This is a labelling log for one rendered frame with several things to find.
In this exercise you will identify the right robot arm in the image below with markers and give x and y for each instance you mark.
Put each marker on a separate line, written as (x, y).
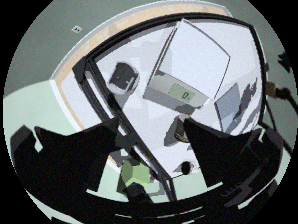
(284, 93)

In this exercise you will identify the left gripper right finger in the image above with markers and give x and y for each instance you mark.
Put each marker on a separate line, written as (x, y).
(216, 151)

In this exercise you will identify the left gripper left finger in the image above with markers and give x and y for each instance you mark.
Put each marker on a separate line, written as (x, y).
(84, 152)

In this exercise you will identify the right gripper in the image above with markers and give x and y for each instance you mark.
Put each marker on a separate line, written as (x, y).
(283, 63)

